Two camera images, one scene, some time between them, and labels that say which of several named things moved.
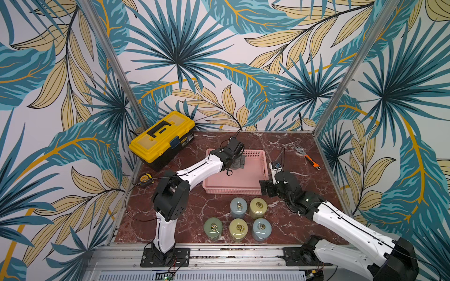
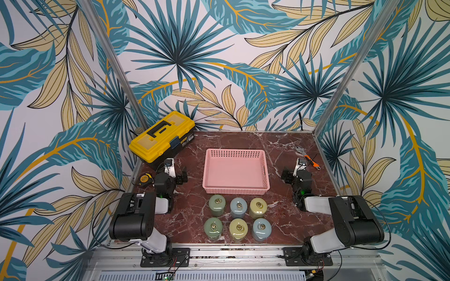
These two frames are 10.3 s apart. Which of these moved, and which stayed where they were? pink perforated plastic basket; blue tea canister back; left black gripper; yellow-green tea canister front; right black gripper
Moved: left black gripper; right black gripper
Stayed: yellow-green tea canister front; blue tea canister back; pink perforated plastic basket
